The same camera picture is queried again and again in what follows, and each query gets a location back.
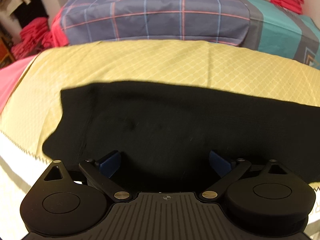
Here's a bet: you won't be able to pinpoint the teal and grey bedsheet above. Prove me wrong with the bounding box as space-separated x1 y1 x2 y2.
241 0 319 69

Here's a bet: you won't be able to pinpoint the yellow patterned bed cover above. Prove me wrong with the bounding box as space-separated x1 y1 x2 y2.
1 40 319 191

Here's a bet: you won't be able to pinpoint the black pants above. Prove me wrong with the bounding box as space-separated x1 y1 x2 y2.
42 81 319 185

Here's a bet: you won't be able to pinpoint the pink bed sheet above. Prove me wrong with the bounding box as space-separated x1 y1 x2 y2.
0 56 35 112

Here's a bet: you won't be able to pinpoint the red cloth pile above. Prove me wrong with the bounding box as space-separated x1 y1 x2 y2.
11 8 69 60

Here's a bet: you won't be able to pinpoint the blue plaid folded quilt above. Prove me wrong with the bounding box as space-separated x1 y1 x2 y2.
60 0 250 46

